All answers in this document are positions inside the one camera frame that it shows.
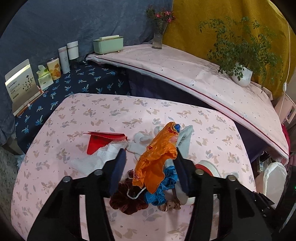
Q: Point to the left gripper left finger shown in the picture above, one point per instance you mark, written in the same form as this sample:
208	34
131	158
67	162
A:
118	165

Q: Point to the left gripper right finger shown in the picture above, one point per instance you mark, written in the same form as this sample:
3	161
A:
185	170

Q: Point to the white tissue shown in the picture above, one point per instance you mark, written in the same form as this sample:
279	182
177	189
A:
99	158

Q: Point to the orange plastic wrapper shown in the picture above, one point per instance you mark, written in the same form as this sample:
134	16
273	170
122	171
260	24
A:
149	170

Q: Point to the white trash bag bin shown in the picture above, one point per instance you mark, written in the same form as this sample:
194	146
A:
274	178

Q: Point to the dark red velvet scrunchie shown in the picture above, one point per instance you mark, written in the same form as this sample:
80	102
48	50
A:
128	199

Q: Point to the pink floral tablecloth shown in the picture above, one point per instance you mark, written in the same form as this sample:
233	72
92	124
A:
60	147

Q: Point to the small beige bow scrunchie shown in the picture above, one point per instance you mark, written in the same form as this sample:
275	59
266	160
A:
172	204

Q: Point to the light pink dotted tablecloth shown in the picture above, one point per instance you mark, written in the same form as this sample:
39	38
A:
249	106

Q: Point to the navy floral cloth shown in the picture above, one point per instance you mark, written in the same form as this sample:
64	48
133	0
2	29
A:
88	77

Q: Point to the green tissue pack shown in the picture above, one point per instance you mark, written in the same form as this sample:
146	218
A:
44	77

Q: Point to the pink electric kettle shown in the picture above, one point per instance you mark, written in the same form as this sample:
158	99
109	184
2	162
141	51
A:
285	108

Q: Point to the white gift box with flowers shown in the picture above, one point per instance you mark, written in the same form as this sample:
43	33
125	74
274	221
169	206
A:
21	86

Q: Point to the mint green box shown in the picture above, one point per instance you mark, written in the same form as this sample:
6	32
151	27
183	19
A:
108	44

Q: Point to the tall white bottle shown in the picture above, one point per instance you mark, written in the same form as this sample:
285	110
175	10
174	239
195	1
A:
63	57

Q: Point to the white cylindrical jar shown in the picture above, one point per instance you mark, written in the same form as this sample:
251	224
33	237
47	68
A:
73	50

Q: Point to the potted green plant white pot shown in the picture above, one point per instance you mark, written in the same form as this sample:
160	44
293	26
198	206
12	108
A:
244	44

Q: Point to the glass vase with red flowers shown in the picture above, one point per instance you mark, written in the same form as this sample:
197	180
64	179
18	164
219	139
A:
160	21

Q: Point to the blue hanging blanket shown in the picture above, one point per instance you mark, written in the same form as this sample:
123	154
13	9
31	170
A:
37	30

